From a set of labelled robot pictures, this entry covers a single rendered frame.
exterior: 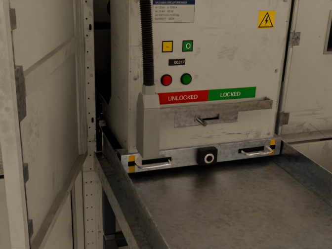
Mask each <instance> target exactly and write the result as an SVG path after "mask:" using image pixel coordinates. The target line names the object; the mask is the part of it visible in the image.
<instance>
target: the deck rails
mask: <svg viewBox="0 0 332 249"><path fill-rule="evenodd" d="M102 153H103V155H104V157H105V159H106V161H107V163H108V165H109V167H110V169H111V171H112V173H113V175H114V177H115V179H116V181H117V183H118V185H119V187H120V188H121V190H122V192H123V194H124V196H125V198H126V200H127V202H128V204H129V206H130V208H131V210H132V212H133V214H134V216H135V218H136V220H137V222H138V224H139V226H140V228H141V230H142V232H143V234H144V236H145V238H146V240H147V242H148V244H149V246H150V248H151V249H170V247H169V246H168V244H167V242H166V240H165V239H164V237H163V235H162V233H161V232H160V230H159V228H158V226H157V225H156V223H155V221H154V219H153V218H152V216H151V214H150V212H149V211H148V209H147V207H146V205H145V204H144V202H143V200H142V198H141V197H140V195H139V193H138V191H137V190H136V188H135V186H134V184H133V182H132V181H131V179H130V177H129V175H128V174H127V172H126V170H125V168H124V167H123V165H122V163H121V161H120V160H119V158H118V156H117V154H116V153H115V151H114V149H113V147H112V146H111V144H110V142H109V140H108V139H107V137H106V135H105V133H103V151H102ZM267 157H268V158H269V159H270V160H271V161H273V162H274V163H275V164H277V165H278V166H279V167H281V168H282V169H283V170H284V171H286V172H287V173H288V174H290V175H291V176H292V177H293V178H295V179H296V180H297V181H299V182H300V183H301V184H302V185H304V186H305V187H306V188H308V189H309V190H310V191H311V192H313V193H314V194H315V195H317V196H318V197H319V198H320V199H322V200H323V201H324V202H326V203H327V204H328V205H329V206H331V207H332V173H331V172H329V171H328V170H326V169H325V168H324V167H322V166H321V165H319V164H318V163H316V162H315V161H313V160H312V159H310V158H309V157H307V156H306V155H304V154H303V153H301V152H300V151H298V150H297V149H295V148H294V147H292V146H291V145H289V144H288V143H286V142H285V141H283V140H281V147H280V154H279V155H271V156H267Z"/></svg>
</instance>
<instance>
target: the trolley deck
mask: <svg viewBox="0 0 332 249"><path fill-rule="evenodd" d="M94 168H95V170H96V173H97V175H98V177H99V180H100V182H101V184H102V187H103V189H104V191H105V193H106V196H107V198H108V200H109V203H110V205H111V207H112V209H113V212H114V214H115V216H116V219H117V221H118V223H119V226H120V228H121V230H122V232H123V235H124V237H125V239H126V242H127V244H128V246H129V249H151V248H150V246H149V244H148V242H147V240H146V238H145V236H144V234H143V232H142V230H141V228H140V226H139V224H138V222H137V220H136V218H135V216H134V214H133V212H132V210H131V208H130V206H129V204H128V202H127V200H126V198H125V196H124V194H123V192H122V190H121V188H120V187H119V185H118V183H117V181H116V179H115V177H114V175H113V173H112V171H111V169H110V167H109V165H108V163H107V161H106V159H105V157H104V155H103V153H102V152H95V151H94ZM128 175H129V177H130V179H131V181H132V182H133V184H134V186H135V188H136V190H137V191H138V193H139V195H140V197H141V198H142V200H143V202H144V204H145V205H146V207H147V209H148V211H149V212H150V214H151V216H152V218H153V219H154V221H155V223H156V225H157V226H158V228H159V230H160V232H161V233H162V235H163V237H164V239H165V240H166V242H167V244H168V246H169V247H170V249H332V207H331V206H329V205H328V204H327V203H326V202H324V201H323V200H322V199H320V198H319V197H318V196H317V195H315V194H314V193H313V192H311V191H310V190H309V189H308V188H306V187H305V186H304V185H302V184H301V183H300V182H299V181H297V180H296V179H295V178H293V177H292V176H291V175H290V174H288V173H287V172H286V171H284V170H283V169H282V168H281V167H279V166H278V165H277V164H275V163H274V162H273V161H271V160H270V159H269V158H268V157H266V156H263V157H255V158H247V159H239V160H231V161H223V162H217V163H216V164H211V165H204V166H200V165H191V166H180V167H172V168H164V169H157V170H149V171H141V172H133V173H128Z"/></svg>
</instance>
